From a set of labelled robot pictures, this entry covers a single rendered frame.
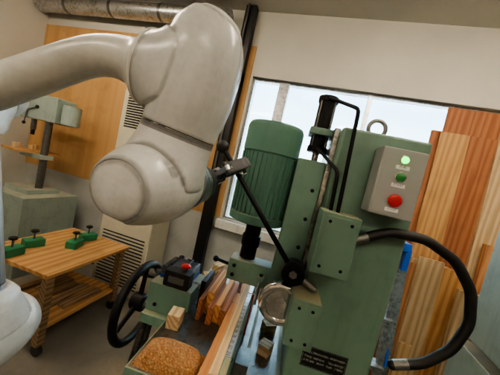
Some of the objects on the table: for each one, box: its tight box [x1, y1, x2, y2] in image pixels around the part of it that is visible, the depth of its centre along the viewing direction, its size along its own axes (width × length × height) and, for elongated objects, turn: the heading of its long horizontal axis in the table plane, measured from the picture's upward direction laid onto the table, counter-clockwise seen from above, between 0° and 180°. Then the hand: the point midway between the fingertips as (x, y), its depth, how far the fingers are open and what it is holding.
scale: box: [225, 286, 254, 359], centre depth 78 cm, size 50×1×1 cm, turn 100°
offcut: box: [165, 306, 185, 331], centre depth 67 cm, size 4×3×4 cm
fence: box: [218, 286, 256, 375], centre depth 78 cm, size 60×2×6 cm, turn 100°
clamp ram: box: [193, 270, 215, 309], centre depth 80 cm, size 9×8×9 cm
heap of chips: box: [129, 337, 206, 375], centre depth 55 cm, size 9×14×4 cm, turn 10°
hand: (221, 181), depth 67 cm, fingers open, 13 cm apart
